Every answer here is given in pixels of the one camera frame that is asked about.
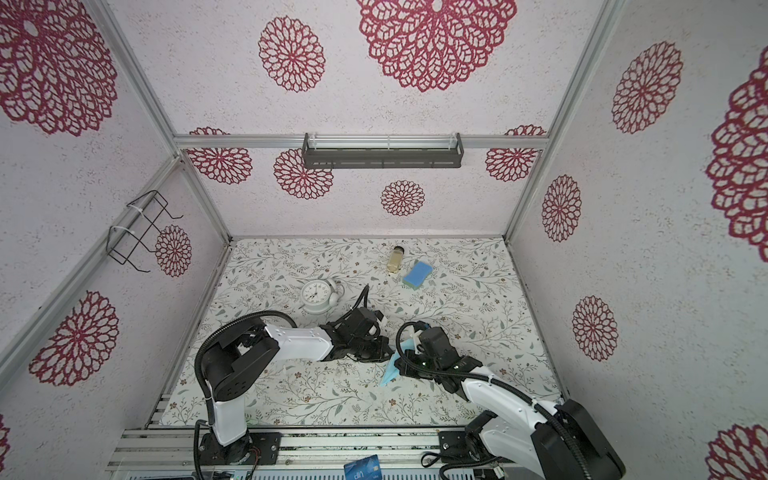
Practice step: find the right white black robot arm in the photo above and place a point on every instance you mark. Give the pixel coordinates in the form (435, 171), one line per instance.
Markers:
(549, 439)

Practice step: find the blue card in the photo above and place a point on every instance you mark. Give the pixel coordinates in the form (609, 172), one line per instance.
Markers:
(367, 468)

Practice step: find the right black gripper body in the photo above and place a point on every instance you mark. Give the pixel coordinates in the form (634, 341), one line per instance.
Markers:
(422, 363)

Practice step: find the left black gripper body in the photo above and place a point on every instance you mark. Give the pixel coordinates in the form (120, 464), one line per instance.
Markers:
(369, 349)

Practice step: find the small yellow liquid jar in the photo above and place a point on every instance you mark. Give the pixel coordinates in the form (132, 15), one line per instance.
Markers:
(395, 259)

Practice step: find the white alarm clock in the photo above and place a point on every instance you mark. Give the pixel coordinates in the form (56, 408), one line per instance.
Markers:
(320, 296)

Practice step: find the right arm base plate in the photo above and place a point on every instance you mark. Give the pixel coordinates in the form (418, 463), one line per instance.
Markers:
(458, 446)

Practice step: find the black wall shelf rack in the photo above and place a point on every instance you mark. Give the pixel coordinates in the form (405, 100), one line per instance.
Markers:
(382, 153)

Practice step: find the blue green sponge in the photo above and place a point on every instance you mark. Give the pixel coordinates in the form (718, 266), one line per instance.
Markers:
(419, 273)

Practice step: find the light blue paper sheet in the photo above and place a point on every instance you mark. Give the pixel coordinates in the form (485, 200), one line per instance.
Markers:
(392, 372)

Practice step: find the black wire wall basket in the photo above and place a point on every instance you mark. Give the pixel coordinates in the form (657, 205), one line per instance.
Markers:
(124, 240)

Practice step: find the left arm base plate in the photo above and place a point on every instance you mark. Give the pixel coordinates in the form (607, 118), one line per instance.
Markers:
(253, 449)

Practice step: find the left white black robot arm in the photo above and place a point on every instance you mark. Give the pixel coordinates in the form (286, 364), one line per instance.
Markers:
(232, 358)

